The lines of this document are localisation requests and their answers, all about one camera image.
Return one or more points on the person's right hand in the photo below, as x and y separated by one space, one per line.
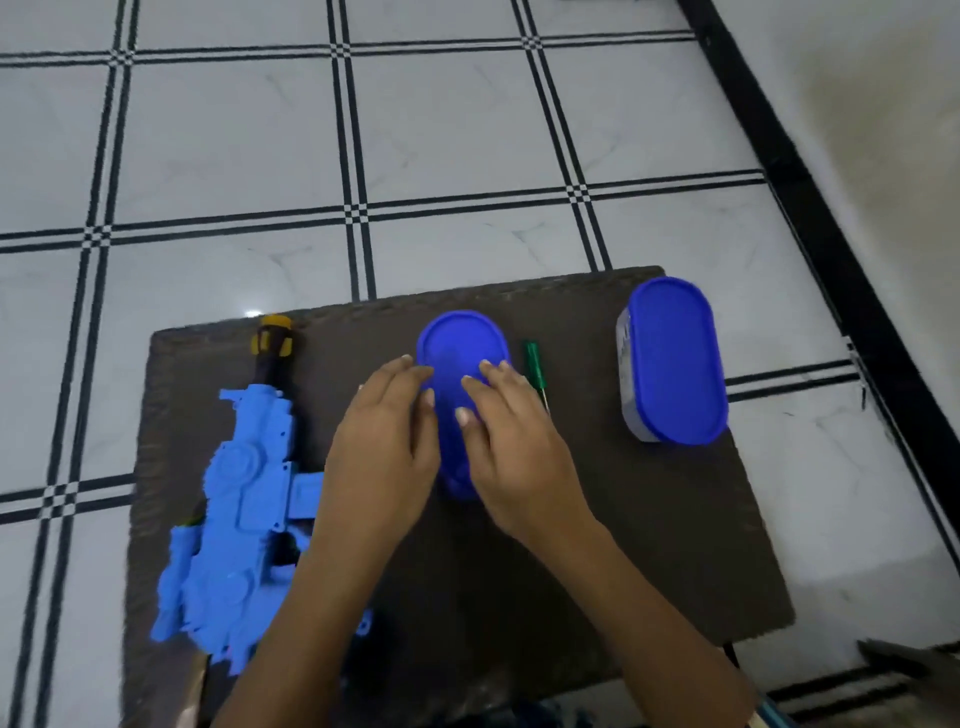
517 457

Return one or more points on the person's left hand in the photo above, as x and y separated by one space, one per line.
375 465

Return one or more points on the clear container with blue lid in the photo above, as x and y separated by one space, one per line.
457 345

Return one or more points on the blue toy gun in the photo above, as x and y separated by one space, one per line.
240 510

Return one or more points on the person's right forearm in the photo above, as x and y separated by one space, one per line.
660 645

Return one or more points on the person's left forearm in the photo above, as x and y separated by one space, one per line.
315 637

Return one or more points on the dark brown wicker table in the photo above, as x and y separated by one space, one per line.
660 540

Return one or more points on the labelled container with blue lid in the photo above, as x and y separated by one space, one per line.
675 360

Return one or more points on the striped right sleeve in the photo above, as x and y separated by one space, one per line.
772 716

